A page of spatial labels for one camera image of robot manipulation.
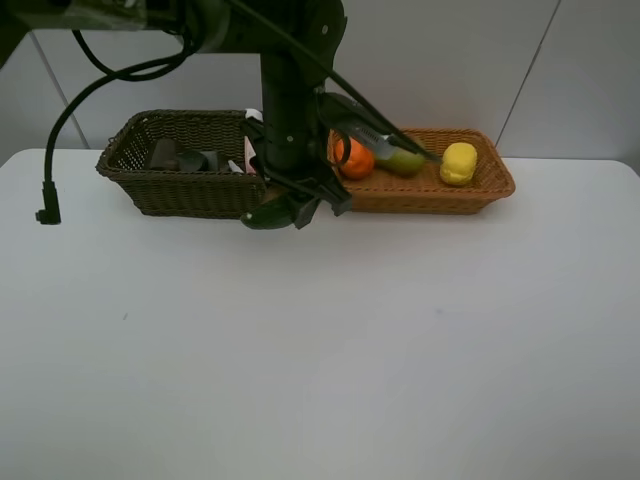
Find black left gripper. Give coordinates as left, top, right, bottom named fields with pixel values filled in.
left=244, top=119, right=352, bottom=230

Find halved avocado with pit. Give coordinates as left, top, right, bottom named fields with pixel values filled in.
left=240, top=196, right=294, bottom=230

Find orange mandarin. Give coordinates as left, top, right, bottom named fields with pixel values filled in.
left=338, top=138, right=375, bottom=181

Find white marker pink caps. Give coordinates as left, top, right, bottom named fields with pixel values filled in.
left=228, top=160, right=245, bottom=174

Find green red pear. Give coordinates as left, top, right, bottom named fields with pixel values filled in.
left=373, top=143, right=426, bottom=177

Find pink bottle white cap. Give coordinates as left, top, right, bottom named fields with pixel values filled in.
left=244, top=108, right=263, bottom=175

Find dark green pump bottle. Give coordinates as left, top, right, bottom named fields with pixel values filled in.
left=177, top=150, right=230, bottom=173

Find yellow lemon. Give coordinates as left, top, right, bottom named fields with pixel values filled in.
left=440, top=142, right=478, bottom=186

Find translucent pink plastic cup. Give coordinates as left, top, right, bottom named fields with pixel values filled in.
left=146, top=138, right=181, bottom=171

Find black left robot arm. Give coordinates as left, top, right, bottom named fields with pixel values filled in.
left=1, top=1, right=352, bottom=230

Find dark brown wicker basket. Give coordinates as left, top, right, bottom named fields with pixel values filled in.
left=96, top=110, right=266, bottom=220

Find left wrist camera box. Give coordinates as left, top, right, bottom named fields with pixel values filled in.
left=318, top=92, right=396, bottom=160

